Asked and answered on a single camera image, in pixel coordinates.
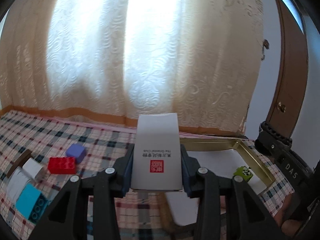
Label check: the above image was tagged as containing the brass door knob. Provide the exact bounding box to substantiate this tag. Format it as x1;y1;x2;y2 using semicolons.
277;102;286;113

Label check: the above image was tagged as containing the cream lace curtain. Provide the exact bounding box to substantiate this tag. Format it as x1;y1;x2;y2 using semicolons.
1;0;263;135

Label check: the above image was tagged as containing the person right hand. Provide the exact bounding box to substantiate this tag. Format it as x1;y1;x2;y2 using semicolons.
274;193;302;238

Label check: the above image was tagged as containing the dark brown wooden stick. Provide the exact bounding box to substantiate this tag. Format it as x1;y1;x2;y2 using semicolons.
7;150;32;178

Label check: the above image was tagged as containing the gold metal tin tray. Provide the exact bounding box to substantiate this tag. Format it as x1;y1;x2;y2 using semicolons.
159;137;276;230

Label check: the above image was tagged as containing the white paper tray liner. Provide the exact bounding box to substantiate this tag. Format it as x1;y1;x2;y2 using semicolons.
181;148;256;218

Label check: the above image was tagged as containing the white box with red seal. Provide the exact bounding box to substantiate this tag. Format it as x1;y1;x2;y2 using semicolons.
131;113;182;192

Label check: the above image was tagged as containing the purple cube block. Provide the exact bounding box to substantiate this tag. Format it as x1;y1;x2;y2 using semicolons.
66;144;86;164

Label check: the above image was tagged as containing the cyan toy brick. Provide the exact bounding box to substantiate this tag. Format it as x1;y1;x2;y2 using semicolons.
16;183;49;224

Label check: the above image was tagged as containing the red toy brick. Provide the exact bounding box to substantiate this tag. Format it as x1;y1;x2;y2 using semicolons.
48;157;76;174

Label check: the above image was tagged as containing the clear plastic container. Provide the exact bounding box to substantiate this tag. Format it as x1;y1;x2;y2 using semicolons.
6;167;31;204

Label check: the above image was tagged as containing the brown wooden door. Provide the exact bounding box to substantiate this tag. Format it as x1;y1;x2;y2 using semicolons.
266;0;308;138

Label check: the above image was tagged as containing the plaid tablecloth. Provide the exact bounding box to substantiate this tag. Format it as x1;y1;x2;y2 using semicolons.
0;109;296;240

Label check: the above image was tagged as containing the green toy brick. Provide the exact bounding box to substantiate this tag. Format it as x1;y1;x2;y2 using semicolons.
233;166;253;182

